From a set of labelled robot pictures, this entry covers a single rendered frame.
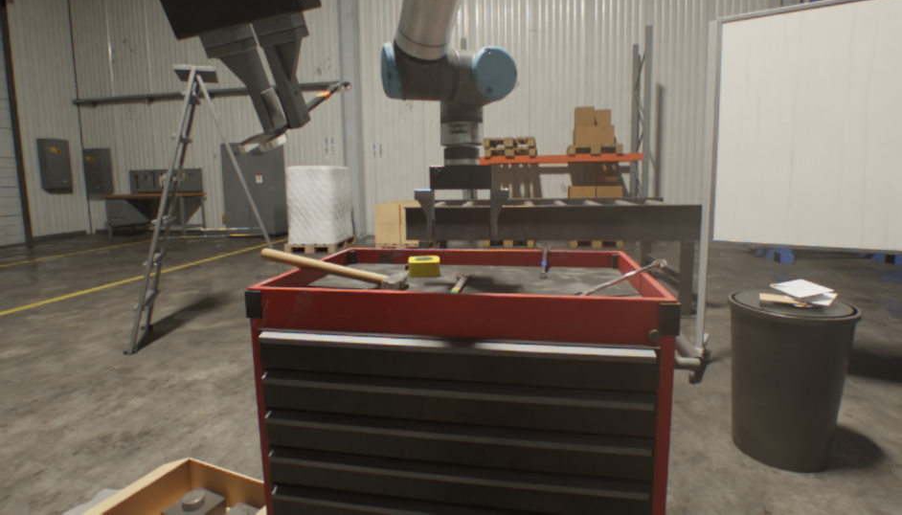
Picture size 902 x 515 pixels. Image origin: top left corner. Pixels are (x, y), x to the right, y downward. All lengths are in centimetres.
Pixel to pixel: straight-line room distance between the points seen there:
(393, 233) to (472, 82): 622
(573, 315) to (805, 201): 228
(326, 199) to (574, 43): 511
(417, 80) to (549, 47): 824
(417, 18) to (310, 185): 668
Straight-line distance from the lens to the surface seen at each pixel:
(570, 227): 379
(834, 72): 297
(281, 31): 48
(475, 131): 95
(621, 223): 385
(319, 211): 734
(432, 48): 76
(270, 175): 957
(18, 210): 1232
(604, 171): 808
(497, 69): 84
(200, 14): 50
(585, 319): 76
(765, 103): 295
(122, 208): 1151
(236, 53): 50
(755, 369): 216
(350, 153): 924
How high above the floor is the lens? 113
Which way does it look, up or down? 7 degrees down
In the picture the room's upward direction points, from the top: 1 degrees counter-clockwise
